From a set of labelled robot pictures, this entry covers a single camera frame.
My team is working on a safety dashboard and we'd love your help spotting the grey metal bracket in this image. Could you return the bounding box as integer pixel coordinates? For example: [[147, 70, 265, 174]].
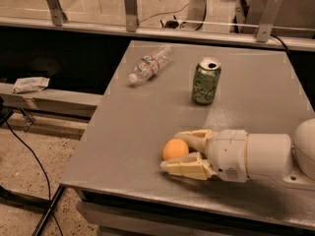
[[256, 0, 283, 43], [46, 0, 68, 27], [124, 0, 139, 32]]

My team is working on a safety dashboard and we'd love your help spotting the grey metal side shelf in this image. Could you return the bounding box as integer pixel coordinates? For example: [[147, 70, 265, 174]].
[[0, 83, 101, 118]]

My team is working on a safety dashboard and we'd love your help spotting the black cable behind table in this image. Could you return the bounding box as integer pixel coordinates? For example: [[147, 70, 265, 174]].
[[269, 33, 293, 62]]

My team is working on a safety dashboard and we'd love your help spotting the grey metal bracket left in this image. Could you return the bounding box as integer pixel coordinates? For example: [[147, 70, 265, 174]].
[[46, 0, 68, 27]]

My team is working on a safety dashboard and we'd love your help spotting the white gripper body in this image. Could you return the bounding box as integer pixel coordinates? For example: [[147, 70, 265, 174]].
[[206, 130, 248, 183]]

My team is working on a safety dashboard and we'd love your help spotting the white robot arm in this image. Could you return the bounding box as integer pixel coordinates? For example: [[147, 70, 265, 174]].
[[160, 129, 314, 191]]

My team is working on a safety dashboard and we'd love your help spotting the grey metal railing beam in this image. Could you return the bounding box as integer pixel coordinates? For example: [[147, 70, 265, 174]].
[[0, 16, 315, 52]]

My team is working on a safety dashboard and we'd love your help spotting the black floor cable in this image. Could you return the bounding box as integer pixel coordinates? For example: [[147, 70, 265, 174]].
[[0, 110, 65, 236]]

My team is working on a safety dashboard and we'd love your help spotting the green soda can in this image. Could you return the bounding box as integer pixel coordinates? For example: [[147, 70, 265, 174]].
[[192, 57, 221, 105]]

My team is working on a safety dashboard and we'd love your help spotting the clear plastic water bottle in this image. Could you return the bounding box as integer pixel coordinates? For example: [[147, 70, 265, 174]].
[[128, 44, 172, 85]]

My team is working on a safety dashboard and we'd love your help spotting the orange fruit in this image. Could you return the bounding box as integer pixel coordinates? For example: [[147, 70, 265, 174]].
[[162, 139, 189, 160]]

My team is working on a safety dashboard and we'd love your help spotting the grey metal bracket middle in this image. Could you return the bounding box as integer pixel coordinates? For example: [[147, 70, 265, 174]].
[[124, 0, 139, 32]]

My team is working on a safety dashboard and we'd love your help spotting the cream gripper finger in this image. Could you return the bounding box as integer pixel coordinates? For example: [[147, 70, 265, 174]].
[[174, 129, 217, 153], [160, 152, 217, 181]]

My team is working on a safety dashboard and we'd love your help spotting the grey metal bracket right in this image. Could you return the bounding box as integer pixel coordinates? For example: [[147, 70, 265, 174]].
[[256, 0, 283, 43]]

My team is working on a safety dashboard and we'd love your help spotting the white wipes packet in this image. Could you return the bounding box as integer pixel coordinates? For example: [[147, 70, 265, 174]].
[[13, 77, 49, 94]]

